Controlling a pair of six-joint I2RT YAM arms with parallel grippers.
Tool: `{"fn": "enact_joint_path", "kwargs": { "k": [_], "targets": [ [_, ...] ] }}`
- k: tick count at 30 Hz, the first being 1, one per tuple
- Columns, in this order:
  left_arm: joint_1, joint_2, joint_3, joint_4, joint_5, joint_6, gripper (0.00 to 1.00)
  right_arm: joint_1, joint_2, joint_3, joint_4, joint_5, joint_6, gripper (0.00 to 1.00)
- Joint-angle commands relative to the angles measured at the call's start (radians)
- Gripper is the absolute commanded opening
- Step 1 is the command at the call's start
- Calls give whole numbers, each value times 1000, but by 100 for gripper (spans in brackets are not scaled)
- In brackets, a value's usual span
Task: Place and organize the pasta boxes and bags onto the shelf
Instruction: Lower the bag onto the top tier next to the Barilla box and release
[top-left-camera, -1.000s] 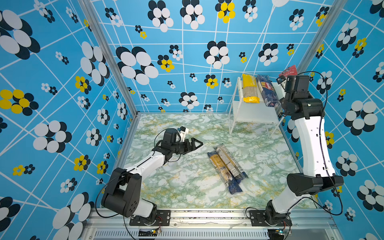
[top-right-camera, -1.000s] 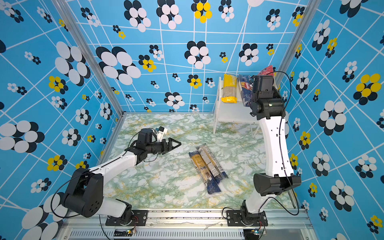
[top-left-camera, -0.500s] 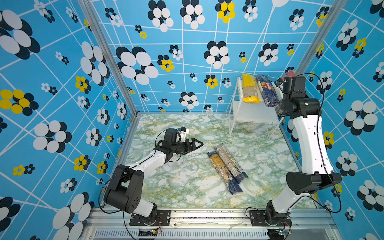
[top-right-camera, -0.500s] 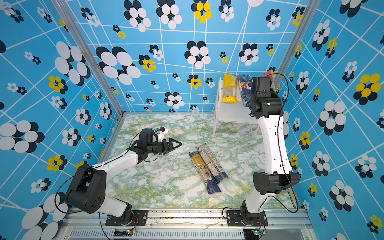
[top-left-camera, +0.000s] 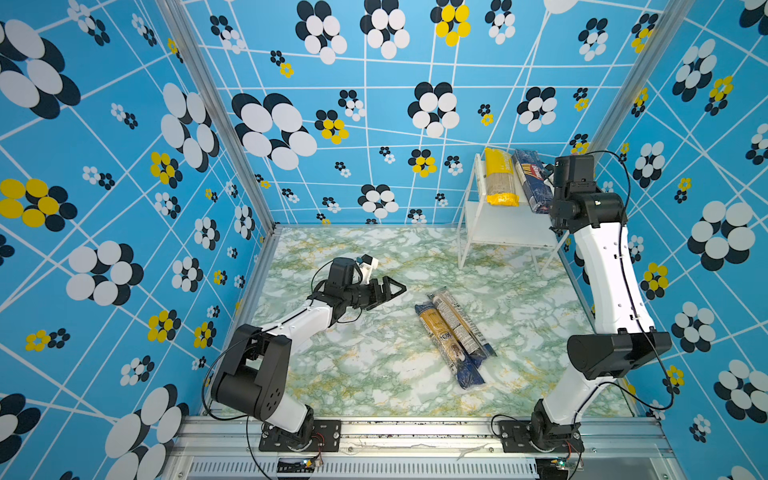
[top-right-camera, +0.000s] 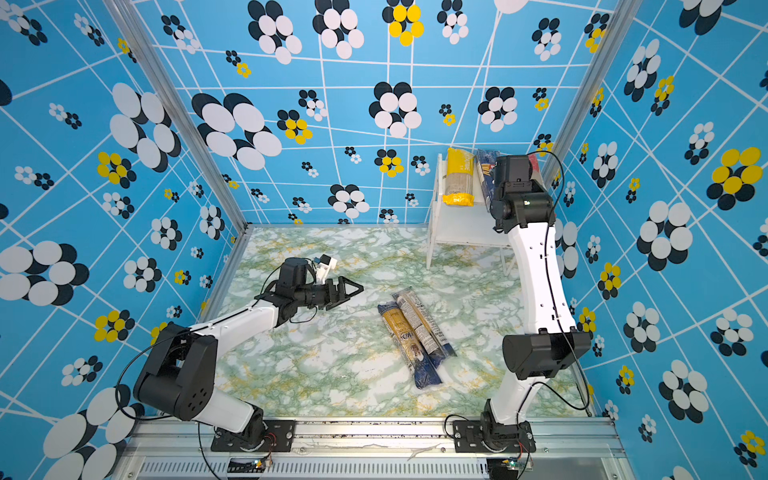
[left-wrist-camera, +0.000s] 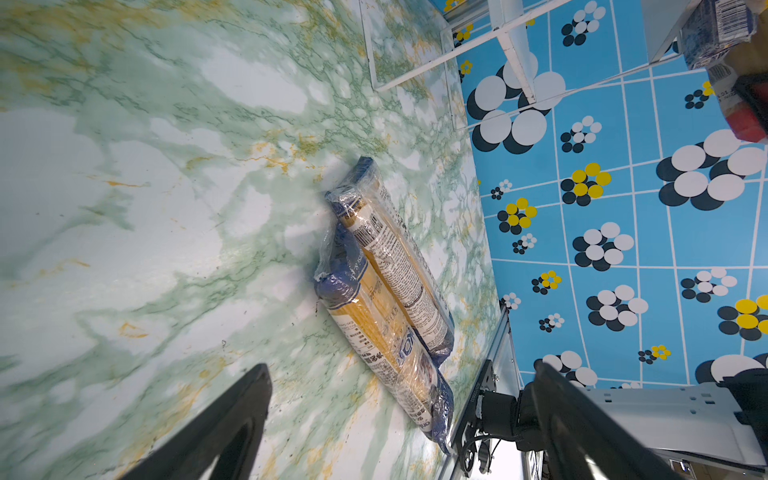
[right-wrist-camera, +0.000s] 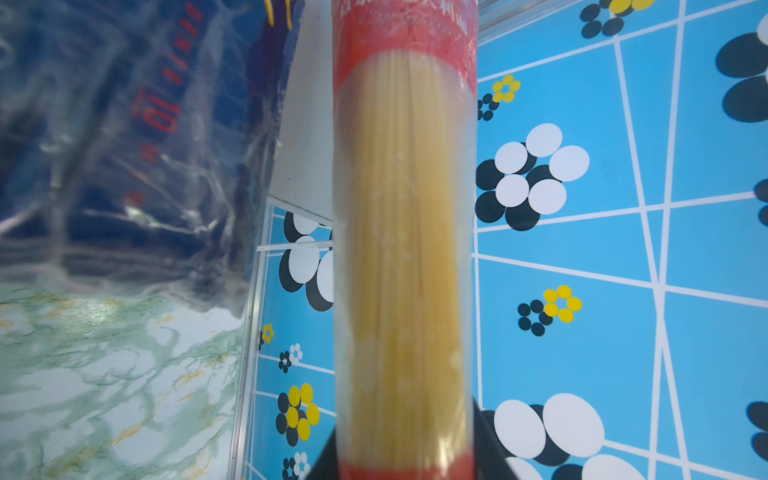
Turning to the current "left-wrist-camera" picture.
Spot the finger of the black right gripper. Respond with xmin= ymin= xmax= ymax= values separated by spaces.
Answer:
xmin=733 ymin=73 xmax=767 ymax=138

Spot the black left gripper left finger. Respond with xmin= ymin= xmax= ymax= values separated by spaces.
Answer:
xmin=124 ymin=363 xmax=272 ymax=479

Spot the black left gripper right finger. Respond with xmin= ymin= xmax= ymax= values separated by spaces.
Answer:
xmin=531 ymin=363 xmax=680 ymax=479

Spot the blue Barilla spaghetti bag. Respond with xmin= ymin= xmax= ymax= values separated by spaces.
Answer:
xmin=678 ymin=0 xmax=758 ymax=70

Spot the red spaghetti bag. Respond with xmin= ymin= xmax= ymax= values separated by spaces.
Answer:
xmin=706 ymin=36 xmax=767 ymax=144

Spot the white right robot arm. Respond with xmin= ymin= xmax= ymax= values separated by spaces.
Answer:
xmin=476 ymin=74 xmax=767 ymax=465

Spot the white two-tier shelf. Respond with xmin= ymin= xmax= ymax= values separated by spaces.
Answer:
xmin=360 ymin=1 xmax=713 ymax=129

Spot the dark blue clear spaghetti bag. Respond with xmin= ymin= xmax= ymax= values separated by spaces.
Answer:
xmin=314 ymin=223 xmax=454 ymax=454

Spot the clear striped spaghetti bag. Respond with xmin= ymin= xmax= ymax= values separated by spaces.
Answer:
xmin=325 ymin=157 xmax=455 ymax=365

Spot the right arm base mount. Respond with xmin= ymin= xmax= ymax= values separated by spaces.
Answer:
xmin=451 ymin=359 xmax=521 ymax=479

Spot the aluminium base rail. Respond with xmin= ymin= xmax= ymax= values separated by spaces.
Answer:
xmin=437 ymin=307 xmax=545 ymax=479

